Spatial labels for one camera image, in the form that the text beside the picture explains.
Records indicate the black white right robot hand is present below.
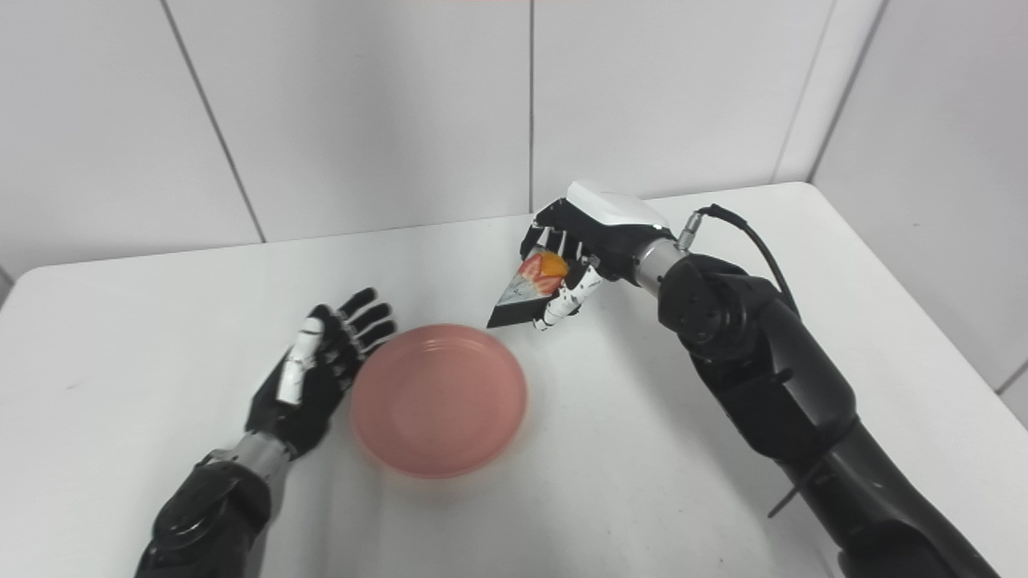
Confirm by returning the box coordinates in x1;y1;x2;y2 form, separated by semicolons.
520;181;677;332

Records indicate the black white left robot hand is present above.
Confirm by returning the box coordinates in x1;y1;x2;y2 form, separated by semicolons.
245;287;398;460

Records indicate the chocolate cake slice with fruit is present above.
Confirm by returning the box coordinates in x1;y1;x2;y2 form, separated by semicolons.
486;250;570;329

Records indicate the pink round plate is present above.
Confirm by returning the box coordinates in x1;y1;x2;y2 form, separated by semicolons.
349;324;528;480

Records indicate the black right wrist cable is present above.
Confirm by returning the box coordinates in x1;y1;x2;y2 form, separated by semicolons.
677;204;801;314

